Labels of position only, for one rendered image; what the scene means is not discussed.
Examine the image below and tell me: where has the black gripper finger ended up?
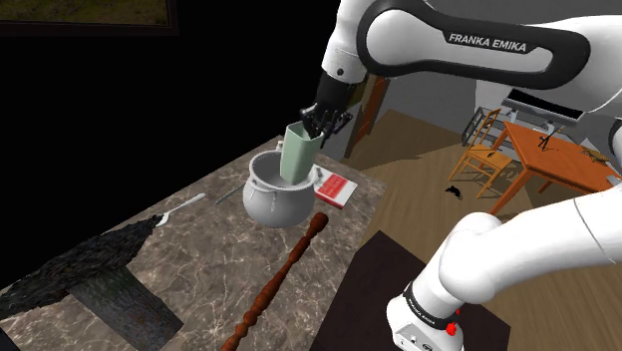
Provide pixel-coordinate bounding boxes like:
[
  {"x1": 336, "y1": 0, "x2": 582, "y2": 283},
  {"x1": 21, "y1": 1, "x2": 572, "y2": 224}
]
[
  {"x1": 299, "y1": 104, "x2": 324, "y2": 140},
  {"x1": 320, "y1": 110, "x2": 354, "y2": 150}
]

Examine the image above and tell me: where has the pale green cup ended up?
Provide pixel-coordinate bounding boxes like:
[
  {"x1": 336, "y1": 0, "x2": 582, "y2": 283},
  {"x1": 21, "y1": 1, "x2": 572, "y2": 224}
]
[{"x1": 279, "y1": 121, "x2": 325, "y2": 186}]

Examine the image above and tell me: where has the brown wooden door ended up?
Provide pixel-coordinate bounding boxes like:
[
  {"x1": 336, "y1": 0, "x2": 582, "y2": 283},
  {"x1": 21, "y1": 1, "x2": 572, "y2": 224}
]
[{"x1": 343, "y1": 73, "x2": 392, "y2": 160}]

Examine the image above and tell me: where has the red and white book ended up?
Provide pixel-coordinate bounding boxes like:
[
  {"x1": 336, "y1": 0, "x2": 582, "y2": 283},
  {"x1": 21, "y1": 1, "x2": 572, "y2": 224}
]
[{"x1": 311, "y1": 164, "x2": 359, "y2": 210}]

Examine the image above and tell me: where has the white round pot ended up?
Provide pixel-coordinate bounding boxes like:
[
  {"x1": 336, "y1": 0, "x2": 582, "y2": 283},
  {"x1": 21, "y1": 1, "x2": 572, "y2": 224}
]
[{"x1": 242, "y1": 149, "x2": 321, "y2": 229}]

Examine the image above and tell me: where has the silver knife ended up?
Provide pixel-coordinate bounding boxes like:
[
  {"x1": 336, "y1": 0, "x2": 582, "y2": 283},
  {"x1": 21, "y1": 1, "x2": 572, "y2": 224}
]
[{"x1": 214, "y1": 182, "x2": 246, "y2": 205}]

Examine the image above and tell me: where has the orange wooden chair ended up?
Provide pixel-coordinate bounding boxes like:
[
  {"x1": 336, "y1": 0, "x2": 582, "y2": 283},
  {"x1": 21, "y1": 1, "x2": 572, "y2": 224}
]
[{"x1": 447, "y1": 108, "x2": 514, "y2": 200}]

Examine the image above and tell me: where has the white spoon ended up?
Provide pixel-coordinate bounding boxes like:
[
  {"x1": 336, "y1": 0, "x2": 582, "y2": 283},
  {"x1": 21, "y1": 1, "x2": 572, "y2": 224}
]
[{"x1": 154, "y1": 192, "x2": 207, "y2": 228}]

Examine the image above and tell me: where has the brown turned wooden stick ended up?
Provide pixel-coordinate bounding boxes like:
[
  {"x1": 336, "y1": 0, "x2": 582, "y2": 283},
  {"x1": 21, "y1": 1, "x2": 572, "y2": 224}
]
[{"x1": 220, "y1": 211, "x2": 330, "y2": 351}]

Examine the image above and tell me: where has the dark robot stand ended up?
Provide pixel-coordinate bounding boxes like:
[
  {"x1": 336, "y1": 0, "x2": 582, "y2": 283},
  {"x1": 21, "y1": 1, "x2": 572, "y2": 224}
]
[{"x1": 309, "y1": 229, "x2": 512, "y2": 351}]

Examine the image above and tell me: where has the white appliance with dark slot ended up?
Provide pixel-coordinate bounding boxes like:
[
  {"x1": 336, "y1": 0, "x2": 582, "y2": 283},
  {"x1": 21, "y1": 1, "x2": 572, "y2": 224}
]
[{"x1": 500, "y1": 89, "x2": 586, "y2": 132}]

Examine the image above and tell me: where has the orange wooden table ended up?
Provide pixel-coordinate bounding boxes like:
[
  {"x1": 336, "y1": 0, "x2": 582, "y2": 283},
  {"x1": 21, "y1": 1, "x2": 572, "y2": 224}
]
[{"x1": 488, "y1": 120, "x2": 622, "y2": 216}]

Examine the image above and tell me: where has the dark framed wall picture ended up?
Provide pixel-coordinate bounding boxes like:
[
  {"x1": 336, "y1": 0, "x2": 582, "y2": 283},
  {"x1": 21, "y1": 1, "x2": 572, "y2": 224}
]
[{"x1": 0, "y1": 0, "x2": 180, "y2": 38}]

